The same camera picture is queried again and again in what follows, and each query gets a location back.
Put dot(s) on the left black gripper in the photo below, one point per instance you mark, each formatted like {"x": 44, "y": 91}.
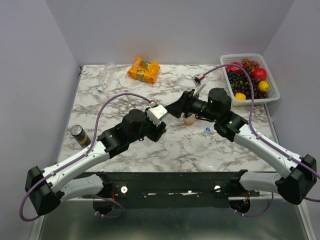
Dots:
{"x": 156, "y": 135}

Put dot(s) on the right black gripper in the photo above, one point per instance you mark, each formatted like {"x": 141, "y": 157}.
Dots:
{"x": 182, "y": 105}

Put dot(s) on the orange juice bottle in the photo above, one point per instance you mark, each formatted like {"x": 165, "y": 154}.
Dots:
{"x": 190, "y": 120}

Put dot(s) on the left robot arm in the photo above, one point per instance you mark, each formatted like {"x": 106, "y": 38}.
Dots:
{"x": 47, "y": 188}

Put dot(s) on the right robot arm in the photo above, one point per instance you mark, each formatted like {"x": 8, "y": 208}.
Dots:
{"x": 294, "y": 175}

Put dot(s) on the clear bottle blue cap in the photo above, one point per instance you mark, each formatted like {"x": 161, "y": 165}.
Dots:
{"x": 106, "y": 76}

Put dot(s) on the orange snack bag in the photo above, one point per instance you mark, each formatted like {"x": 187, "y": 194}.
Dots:
{"x": 144, "y": 71}

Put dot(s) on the yellow lemon lower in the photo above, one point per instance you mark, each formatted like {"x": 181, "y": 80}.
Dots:
{"x": 240, "y": 96}

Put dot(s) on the yellow lemon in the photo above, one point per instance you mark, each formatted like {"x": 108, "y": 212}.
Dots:
{"x": 240, "y": 96}
{"x": 263, "y": 86}

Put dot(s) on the blue grape bunch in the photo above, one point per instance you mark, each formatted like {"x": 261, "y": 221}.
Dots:
{"x": 234, "y": 78}

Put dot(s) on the dark red grape bunch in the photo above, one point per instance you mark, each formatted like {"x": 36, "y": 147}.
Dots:
{"x": 249, "y": 66}

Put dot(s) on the red apple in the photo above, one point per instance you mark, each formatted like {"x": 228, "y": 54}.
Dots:
{"x": 234, "y": 67}

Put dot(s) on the black yellow drink can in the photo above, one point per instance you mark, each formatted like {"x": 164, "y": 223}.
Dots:
{"x": 80, "y": 135}

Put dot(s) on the yellow lemon upper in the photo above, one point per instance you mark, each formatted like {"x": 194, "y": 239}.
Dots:
{"x": 263, "y": 86}

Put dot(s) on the red round fruit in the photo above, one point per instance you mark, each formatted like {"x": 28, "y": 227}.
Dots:
{"x": 260, "y": 73}

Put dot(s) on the white plastic basket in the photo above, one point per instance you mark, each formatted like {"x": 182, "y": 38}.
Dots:
{"x": 273, "y": 92}

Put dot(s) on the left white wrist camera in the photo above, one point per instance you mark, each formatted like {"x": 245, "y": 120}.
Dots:
{"x": 156, "y": 113}

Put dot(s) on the black base frame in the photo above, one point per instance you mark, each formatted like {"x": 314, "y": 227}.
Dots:
{"x": 168, "y": 190}

